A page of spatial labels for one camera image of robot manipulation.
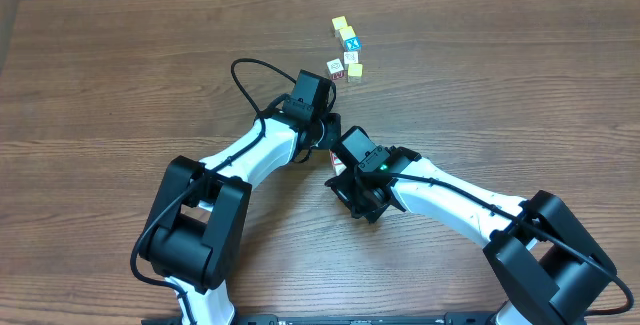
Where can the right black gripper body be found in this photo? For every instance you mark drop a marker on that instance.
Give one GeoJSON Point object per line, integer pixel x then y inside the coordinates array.
{"type": "Point", "coordinates": [343, 190]}

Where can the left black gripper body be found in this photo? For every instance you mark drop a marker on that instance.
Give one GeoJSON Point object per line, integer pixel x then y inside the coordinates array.
{"type": "Point", "coordinates": [331, 128]}

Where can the red I wooden block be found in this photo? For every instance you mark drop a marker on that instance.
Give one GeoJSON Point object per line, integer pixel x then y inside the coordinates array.
{"type": "Point", "coordinates": [337, 164]}

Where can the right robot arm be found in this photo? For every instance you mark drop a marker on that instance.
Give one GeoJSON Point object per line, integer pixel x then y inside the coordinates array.
{"type": "Point", "coordinates": [547, 263]}

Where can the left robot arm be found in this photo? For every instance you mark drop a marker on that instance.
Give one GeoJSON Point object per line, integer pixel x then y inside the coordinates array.
{"type": "Point", "coordinates": [192, 236]}

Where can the white block red side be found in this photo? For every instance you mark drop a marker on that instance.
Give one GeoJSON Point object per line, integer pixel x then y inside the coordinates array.
{"type": "Point", "coordinates": [335, 69]}

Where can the yellow block middle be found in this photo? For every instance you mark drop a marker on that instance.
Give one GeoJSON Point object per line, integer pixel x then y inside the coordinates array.
{"type": "Point", "coordinates": [355, 72]}

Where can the white picture block upper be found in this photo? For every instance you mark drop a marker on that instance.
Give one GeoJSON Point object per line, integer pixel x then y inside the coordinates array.
{"type": "Point", "coordinates": [350, 57]}

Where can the blue X wooden block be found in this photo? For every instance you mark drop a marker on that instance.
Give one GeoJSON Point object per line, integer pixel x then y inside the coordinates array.
{"type": "Point", "coordinates": [352, 44]}

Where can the yellow wooden block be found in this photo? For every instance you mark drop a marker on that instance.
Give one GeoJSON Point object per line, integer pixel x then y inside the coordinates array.
{"type": "Point", "coordinates": [338, 23]}
{"type": "Point", "coordinates": [346, 33]}

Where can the yellow top wooden block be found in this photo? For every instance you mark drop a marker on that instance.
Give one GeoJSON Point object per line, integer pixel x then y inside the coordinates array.
{"type": "Point", "coordinates": [338, 23]}

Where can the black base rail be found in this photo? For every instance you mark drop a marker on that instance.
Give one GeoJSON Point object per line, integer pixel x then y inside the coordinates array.
{"type": "Point", "coordinates": [451, 318]}

